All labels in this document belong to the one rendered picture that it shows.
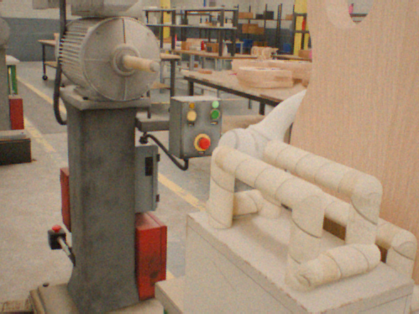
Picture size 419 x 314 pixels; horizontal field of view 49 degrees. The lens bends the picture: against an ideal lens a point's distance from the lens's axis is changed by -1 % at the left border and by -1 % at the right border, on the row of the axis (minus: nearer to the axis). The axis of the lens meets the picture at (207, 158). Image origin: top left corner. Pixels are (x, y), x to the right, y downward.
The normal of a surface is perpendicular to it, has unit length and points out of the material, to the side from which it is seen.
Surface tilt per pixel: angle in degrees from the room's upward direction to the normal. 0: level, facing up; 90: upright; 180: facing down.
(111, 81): 97
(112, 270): 90
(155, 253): 90
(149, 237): 90
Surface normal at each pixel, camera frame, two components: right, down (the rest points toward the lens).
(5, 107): 0.50, 0.26
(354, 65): -0.87, 0.10
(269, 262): 0.04, -0.96
